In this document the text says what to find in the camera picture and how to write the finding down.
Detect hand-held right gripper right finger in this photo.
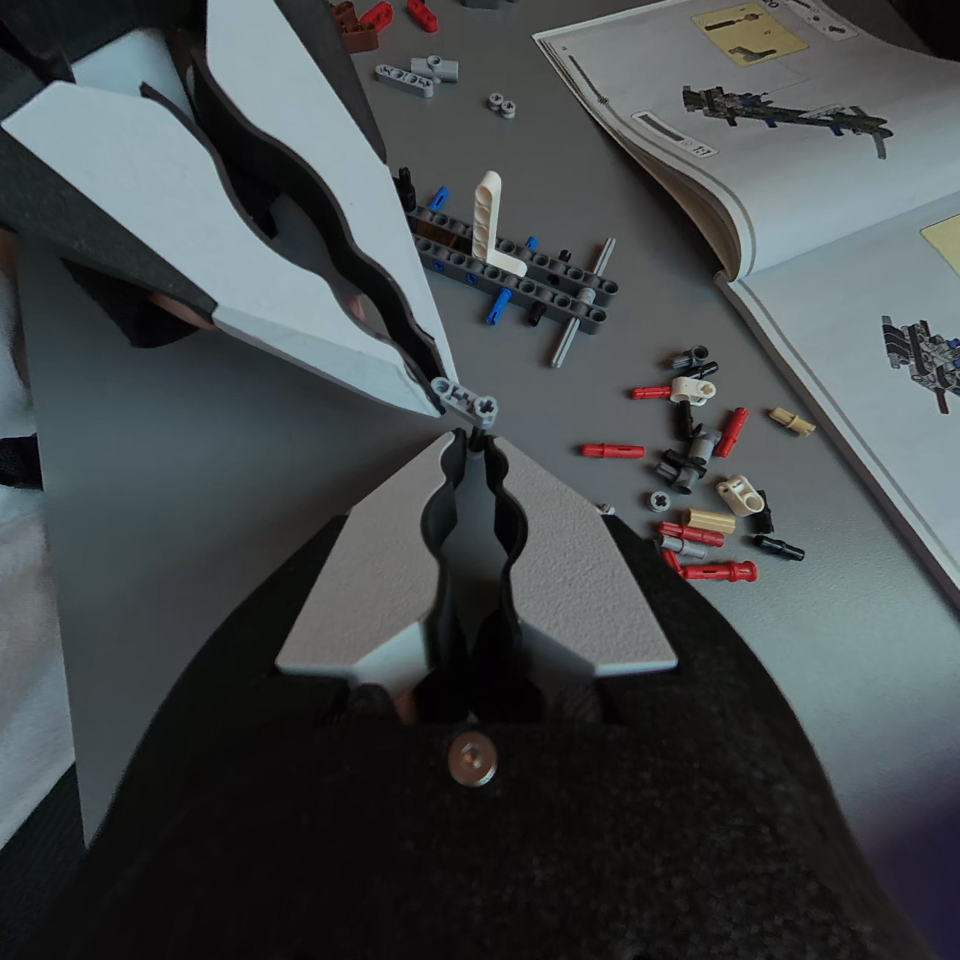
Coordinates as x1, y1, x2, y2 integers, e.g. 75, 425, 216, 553
486, 433, 680, 684

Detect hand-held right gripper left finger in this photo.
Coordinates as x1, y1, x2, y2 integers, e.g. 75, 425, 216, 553
276, 431, 460, 725

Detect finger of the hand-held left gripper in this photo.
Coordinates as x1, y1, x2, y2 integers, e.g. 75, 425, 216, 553
0, 81, 445, 419
191, 0, 460, 385

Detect light grey thin lego liftarm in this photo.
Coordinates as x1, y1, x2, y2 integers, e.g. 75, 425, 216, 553
431, 377, 500, 430

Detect dark grey lego beam assembly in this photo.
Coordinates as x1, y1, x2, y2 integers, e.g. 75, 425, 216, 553
393, 166, 621, 370

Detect brown lego piece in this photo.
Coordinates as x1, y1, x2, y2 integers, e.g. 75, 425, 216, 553
330, 0, 380, 54

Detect light grey lego beam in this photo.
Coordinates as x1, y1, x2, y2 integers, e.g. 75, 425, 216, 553
375, 63, 436, 100

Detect pile of small lego pins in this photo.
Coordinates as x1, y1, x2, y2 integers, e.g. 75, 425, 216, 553
581, 345, 819, 585

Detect lego instruction booklet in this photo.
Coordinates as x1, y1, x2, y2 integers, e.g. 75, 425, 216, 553
532, 0, 960, 594

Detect person's left hand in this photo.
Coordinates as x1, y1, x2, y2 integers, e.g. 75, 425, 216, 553
146, 291, 220, 333

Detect person's white shirt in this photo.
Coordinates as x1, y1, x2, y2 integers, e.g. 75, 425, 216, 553
0, 225, 76, 849

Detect person's dark pants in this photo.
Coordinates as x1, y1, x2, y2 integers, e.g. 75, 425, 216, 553
0, 772, 84, 960

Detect black strap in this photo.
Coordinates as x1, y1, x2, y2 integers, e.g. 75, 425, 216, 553
0, 435, 40, 490

